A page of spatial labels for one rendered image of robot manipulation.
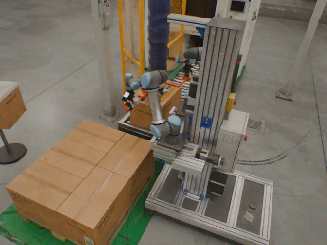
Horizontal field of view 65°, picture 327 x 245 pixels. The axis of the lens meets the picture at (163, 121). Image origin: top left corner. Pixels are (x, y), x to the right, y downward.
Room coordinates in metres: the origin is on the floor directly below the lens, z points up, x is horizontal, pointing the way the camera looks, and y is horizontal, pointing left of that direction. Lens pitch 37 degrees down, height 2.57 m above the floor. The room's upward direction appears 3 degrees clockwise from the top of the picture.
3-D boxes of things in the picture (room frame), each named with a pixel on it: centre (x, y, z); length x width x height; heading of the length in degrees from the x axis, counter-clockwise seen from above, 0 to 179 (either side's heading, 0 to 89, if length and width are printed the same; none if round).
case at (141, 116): (2.72, 0.09, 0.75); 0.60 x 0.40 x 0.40; 154
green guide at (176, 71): (3.91, -0.10, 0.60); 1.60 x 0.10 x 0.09; 158
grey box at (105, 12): (3.43, 0.79, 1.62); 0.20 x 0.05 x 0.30; 158
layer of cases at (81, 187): (1.89, 0.76, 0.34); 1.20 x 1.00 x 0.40; 158
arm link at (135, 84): (2.12, 0.28, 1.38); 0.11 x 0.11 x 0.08; 33
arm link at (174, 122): (1.76, -0.09, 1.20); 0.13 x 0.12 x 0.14; 123
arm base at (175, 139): (1.76, -0.09, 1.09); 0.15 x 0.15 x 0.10
